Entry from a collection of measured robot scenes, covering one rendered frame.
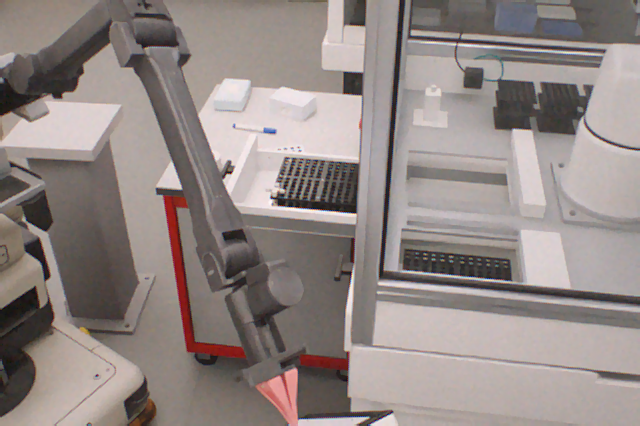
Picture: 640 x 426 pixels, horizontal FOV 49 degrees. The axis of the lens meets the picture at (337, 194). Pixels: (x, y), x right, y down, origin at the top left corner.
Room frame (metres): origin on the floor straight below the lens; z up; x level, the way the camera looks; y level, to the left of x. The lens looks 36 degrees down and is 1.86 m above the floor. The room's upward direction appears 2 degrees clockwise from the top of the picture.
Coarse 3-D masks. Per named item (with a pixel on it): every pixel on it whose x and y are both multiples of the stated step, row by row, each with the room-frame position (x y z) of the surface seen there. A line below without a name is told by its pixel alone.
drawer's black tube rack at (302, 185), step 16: (304, 160) 1.48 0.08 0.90; (320, 160) 1.48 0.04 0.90; (288, 176) 1.40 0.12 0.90; (304, 176) 1.45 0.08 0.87; (320, 176) 1.41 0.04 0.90; (336, 176) 1.46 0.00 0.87; (352, 176) 1.41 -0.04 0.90; (288, 192) 1.34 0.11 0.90; (304, 192) 1.34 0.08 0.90; (320, 192) 1.34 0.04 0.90; (336, 192) 1.34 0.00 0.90; (352, 192) 1.35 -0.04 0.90; (304, 208) 1.32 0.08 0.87; (320, 208) 1.32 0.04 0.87; (336, 208) 1.32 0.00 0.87; (352, 208) 1.32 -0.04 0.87
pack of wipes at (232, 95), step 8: (224, 80) 2.11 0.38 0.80; (232, 80) 2.10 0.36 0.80; (240, 80) 2.11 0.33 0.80; (248, 80) 2.11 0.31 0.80; (224, 88) 2.05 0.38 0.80; (232, 88) 2.04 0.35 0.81; (240, 88) 2.05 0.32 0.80; (248, 88) 2.07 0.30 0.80; (216, 96) 1.99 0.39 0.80; (224, 96) 1.99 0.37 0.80; (232, 96) 1.99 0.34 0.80; (240, 96) 1.99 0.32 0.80; (248, 96) 2.05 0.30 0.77; (216, 104) 1.97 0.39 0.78; (224, 104) 1.97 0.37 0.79; (232, 104) 1.97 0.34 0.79; (240, 104) 1.97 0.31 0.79
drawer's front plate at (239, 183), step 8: (256, 136) 1.55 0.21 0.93; (248, 144) 1.50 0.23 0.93; (256, 144) 1.54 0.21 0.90; (248, 152) 1.47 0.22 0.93; (240, 160) 1.43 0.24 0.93; (248, 160) 1.45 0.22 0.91; (240, 168) 1.39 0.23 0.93; (248, 168) 1.45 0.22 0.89; (256, 168) 1.53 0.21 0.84; (232, 176) 1.36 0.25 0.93; (240, 176) 1.37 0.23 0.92; (248, 176) 1.45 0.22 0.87; (232, 184) 1.32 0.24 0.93; (240, 184) 1.37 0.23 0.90; (248, 184) 1.44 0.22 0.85; (232, 192) 1.30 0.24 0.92; (240, 192) 1.36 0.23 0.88; (232, 200) 1.30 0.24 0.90; (240, 200) 1.36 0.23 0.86
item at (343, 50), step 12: (336, 0) 2.20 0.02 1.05; (336, 12) 2.20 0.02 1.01; (336, 24) 2.20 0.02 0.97; (336, 36) 2.20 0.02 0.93; (348, 36) 2.19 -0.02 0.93; (360, 36) 2.19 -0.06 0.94; (324, 48) 2.20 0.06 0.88; (336, 48) 2.20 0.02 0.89; (348, 48) 2.19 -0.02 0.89; (360, 48) 2.19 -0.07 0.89; (324, 60) 2.20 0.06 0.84; (336, 60) 2.20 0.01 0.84; (348, 60) 2.19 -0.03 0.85; (360, 60) 2.19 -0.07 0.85; (348, 72) 2.21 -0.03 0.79; (360, 72) 2.20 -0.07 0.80; (348, 84) 2.21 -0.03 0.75; (360, 84) 2.21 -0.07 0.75
